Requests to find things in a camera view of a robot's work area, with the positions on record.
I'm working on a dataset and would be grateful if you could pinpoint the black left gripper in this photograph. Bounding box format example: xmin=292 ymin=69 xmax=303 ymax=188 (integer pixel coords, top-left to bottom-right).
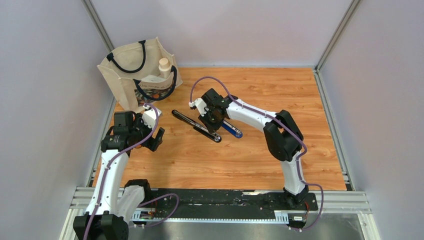
xmin=128 ymin=113 xmax=164 ymax=152

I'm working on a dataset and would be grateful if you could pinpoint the black stapler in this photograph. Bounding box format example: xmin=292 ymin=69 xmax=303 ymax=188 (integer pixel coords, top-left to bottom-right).
xmin=171 ymin=109 xmax=222 ymax=143

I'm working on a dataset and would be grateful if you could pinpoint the blue tape dispenser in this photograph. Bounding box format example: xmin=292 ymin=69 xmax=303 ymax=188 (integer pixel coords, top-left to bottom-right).
xmin=222 ymin=120 xmax=243 ymax=139

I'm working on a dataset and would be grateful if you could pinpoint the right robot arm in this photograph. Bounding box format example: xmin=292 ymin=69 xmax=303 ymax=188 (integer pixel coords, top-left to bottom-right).
xmin=189 ymin=88 xmax=309 ymax=210

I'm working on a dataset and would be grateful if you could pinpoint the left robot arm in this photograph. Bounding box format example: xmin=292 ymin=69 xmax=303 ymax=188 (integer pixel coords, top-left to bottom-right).
xmin=73 ymin=107 xmax=165 ymax=240

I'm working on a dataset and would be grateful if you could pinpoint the white paper in bag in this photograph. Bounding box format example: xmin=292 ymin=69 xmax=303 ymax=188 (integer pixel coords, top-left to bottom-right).
xmin=141 ymin=74 xmax=166 ymax=84

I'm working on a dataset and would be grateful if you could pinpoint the beige bottle in bag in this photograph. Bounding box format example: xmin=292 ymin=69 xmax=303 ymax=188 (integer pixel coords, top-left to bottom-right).
xmin=158 ymin=57 xmax=172 ymax=79

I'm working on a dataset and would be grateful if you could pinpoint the cream canvas tote bag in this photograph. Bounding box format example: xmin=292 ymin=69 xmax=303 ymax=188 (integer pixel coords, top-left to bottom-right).
xmin=97 ymin=38 xmax=183 ymax=113

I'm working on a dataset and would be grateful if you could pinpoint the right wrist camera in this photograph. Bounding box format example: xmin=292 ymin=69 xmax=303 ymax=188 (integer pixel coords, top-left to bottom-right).
xmin=188 ymin=98 xmax=210 ymax=117

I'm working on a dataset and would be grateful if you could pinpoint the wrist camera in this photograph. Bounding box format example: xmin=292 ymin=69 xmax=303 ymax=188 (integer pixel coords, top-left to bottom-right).
xmin=188 ymin=98 xmax=210 ymax=117
xmin=142 ymin=106 xmax=162 ymax=129

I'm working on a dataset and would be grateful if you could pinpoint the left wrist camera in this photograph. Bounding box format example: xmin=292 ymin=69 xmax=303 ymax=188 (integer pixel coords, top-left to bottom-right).
xmin=142 ymin=106 xmax=162 ymax=129

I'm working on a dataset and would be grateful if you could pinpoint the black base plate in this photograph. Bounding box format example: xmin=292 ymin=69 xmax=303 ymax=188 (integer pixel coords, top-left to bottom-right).
xmin=145 ymin=188 xmax=319 ymax=220

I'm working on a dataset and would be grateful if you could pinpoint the aluminium rail frame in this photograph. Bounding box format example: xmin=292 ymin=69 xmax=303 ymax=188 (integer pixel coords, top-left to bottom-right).
xmin=57 ymin=187 xmax=382 ymax=240

